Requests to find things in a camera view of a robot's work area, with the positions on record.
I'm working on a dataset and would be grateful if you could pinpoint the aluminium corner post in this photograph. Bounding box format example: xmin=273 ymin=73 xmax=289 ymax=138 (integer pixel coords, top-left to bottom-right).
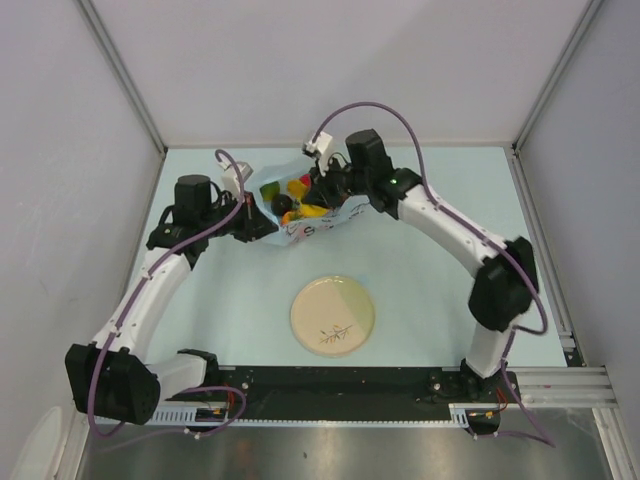
xmin=73 ymin=0 xmax=168 ymax=159
xmin=511 ymin=0 xmax=607 ymax=156

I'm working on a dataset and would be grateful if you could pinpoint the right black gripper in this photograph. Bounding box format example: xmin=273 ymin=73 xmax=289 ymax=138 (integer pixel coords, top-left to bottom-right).
xmin=302 ymin=155 xmax=370 ymax=211

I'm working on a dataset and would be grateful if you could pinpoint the aluminium front frame rail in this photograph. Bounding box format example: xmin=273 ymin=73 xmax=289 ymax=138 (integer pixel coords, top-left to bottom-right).
xmin=72 ymin=364 xmax=616 ymax=406

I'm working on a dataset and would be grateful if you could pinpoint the left aluminium corner post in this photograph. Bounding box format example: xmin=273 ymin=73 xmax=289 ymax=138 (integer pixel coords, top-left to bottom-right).
xmin=73 ymin=0 xmax=168 ymax=159

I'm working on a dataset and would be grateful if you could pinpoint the right aluminium corner post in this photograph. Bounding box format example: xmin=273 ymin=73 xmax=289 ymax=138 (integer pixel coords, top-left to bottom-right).
xmin=511 ymin=0 xmax=607 ymax=156

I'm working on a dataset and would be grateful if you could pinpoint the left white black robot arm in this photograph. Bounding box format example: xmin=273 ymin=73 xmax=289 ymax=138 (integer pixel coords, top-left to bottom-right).
xmin=65 ymin=175 xmax=277 ymax=425

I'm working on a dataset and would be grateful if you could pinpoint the fake orange persimmon fruit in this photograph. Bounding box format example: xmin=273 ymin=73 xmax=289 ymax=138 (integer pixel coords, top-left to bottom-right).
xmin=281 ymin=210 xmax=303 ymax=226

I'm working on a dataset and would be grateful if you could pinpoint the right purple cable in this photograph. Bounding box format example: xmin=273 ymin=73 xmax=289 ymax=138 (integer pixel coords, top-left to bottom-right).
xmin=312 ymin=101 xmax=556 ymax=448

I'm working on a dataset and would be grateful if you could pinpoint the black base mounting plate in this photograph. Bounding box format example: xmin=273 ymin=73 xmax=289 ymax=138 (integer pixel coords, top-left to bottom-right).
xmin=164 ymin=364 xmax=521 ymax=434

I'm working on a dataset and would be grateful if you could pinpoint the light blue plastic bag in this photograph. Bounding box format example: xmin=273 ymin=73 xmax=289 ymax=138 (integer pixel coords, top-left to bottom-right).
xmin=245 ymin=158 xmax=369 ymax=247

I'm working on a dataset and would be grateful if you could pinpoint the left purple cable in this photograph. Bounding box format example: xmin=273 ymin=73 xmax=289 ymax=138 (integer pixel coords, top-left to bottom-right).
xmin=87 ymin=148 xmax=249 ymax=441

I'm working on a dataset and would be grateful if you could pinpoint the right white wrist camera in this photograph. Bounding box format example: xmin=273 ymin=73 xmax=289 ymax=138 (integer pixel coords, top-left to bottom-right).
xmin=302 ymin=131 xmax=334 ymax=171

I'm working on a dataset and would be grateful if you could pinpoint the white slotted cable duct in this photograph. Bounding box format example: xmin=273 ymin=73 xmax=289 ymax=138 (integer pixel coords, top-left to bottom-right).
xmin=93 ymin=402 xmax=474 ymax=429

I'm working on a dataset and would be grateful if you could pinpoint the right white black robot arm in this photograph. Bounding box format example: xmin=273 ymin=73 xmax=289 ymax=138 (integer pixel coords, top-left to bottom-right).
xmin=302 ymin=129 xmax=540 ymax=401

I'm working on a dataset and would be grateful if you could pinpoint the purple cable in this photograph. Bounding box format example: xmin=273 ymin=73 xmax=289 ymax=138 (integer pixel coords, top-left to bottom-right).
xmin=312 ymin=101 xmax=556 ymax=448
xmin=87 ymin=148 xmax=249 ymax=441

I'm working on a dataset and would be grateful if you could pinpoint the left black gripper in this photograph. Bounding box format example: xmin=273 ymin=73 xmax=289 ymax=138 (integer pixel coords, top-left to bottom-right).
xmin=199 ymin=190 xmax=277 ymax=243

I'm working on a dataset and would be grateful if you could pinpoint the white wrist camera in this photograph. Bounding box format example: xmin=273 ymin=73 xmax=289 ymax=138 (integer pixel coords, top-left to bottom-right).
xmin=302 ymin=131 xmax=334 ymax=171
xmin=218 ymin=160 xmax=253 ymax=198

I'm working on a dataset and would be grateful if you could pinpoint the fake yellow banana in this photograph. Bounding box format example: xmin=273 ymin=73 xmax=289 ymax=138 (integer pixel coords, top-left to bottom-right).
xmin=298 ymin=204 xmax=330 ymax=218

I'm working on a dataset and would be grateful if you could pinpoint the round beige ceramic plate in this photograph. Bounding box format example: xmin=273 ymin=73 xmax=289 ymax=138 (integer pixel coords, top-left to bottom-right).
xmin=290 ymin=275 xmax=376 ymax=358

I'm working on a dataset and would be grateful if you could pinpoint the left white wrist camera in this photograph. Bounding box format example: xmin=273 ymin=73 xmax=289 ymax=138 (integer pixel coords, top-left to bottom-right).
xmin=218 ymin=160 xmax=253 ymax=198

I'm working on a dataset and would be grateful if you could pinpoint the fake dark purple plum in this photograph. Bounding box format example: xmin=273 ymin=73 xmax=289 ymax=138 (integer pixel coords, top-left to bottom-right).
xmin=271 ymin=194 xmax=294 ymax=216

